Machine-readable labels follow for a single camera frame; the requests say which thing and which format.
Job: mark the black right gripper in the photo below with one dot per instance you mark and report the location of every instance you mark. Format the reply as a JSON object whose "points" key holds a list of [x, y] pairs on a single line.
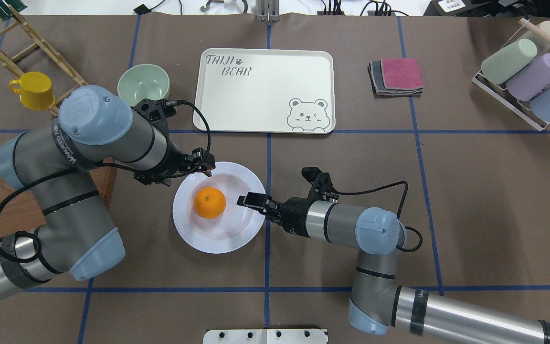
{"points": [[294, 216]]}

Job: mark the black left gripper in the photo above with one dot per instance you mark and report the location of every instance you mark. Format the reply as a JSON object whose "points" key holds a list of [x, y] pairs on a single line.
{"points": [[175, 160]]}

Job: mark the orange fruit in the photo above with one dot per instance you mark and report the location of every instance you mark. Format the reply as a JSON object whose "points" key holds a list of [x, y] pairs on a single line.
{"points": [[209, 203]]}

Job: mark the white round plate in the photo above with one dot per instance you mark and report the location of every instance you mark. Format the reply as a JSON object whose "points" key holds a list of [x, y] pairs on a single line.
{"points": [[231, 230]]}

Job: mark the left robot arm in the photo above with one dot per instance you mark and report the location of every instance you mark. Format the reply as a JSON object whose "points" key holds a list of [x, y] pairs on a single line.
{"points": [[54, 163]]}

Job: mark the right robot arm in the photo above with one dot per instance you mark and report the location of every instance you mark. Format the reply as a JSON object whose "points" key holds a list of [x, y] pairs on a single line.
{"points": [[462, 267]]}

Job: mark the cream bear tray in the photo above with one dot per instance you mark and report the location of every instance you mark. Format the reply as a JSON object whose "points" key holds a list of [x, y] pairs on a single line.
{"points": [[265, 90]]}

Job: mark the green bowl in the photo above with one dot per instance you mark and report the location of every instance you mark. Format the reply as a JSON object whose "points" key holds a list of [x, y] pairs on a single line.
{"points": [[143, 81]]}

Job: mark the grey cloth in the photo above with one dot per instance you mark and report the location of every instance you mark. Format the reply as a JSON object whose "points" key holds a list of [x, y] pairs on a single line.
{"points": [[377, 82]]}

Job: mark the yellow mug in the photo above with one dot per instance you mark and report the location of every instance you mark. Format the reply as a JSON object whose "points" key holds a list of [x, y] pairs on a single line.
{"points": [[35, 90]]}

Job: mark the pink cloth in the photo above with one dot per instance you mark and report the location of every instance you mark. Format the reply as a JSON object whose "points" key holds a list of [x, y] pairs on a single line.
{"points": [[401, 74]]}

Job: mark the wooden cutting board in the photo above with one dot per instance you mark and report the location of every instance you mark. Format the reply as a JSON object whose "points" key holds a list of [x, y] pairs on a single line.
{"points": [[23, 213]]}

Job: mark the wooden dish rack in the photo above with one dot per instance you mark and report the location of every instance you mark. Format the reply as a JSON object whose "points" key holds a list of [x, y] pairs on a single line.
{"points": [[24, 49]]}

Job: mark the dark green mug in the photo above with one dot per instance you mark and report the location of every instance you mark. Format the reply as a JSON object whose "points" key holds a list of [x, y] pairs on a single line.
{"points": [[5, 12]]}

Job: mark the green cup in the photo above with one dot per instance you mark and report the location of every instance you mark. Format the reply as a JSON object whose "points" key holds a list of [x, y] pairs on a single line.
{"points": [[506, 62]]}

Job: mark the purple cup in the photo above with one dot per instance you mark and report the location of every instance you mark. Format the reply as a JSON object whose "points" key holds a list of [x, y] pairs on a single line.
{"points": [[531, 80]]}

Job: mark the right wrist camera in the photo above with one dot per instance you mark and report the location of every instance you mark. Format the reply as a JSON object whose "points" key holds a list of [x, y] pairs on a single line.
{"points": [[322, 188]]}

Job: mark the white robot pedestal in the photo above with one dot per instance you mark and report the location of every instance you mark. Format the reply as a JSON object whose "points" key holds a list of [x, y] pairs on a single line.
{"points": [[267, 336]]}

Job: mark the aluminium frame post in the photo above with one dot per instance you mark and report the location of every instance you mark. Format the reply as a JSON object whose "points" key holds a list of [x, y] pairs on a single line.
{"points": [[267, 11]]}

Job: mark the white wire cup rack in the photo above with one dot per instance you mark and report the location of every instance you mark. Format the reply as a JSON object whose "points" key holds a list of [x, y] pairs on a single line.
{"points": [[526, 30]]}

